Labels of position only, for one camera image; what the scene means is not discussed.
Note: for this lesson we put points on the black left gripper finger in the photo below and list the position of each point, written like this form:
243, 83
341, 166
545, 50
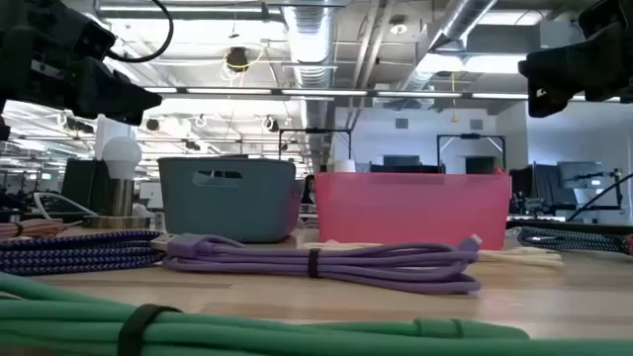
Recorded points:
109, 96

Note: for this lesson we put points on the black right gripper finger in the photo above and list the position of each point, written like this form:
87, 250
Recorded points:
549, 74

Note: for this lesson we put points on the grey monitor on arm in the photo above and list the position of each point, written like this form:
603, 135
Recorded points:
578, 173

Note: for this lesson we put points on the black monitor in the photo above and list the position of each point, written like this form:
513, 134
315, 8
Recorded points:
84, 185

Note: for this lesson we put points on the teal plastic bin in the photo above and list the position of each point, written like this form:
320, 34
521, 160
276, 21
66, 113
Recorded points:
222, 212

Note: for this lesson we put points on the pink plastic bin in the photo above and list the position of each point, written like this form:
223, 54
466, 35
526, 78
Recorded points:
410, 207

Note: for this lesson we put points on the person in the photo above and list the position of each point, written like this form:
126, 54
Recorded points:
309, 190

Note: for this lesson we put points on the white cylinder container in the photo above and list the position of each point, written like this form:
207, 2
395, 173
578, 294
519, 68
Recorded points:
344, 166

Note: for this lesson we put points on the black overhead camera frame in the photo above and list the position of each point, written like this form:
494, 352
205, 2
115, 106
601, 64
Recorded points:
316, 131
470, 136

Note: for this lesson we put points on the black metal table frame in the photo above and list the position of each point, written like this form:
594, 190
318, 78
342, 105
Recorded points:
569, 226

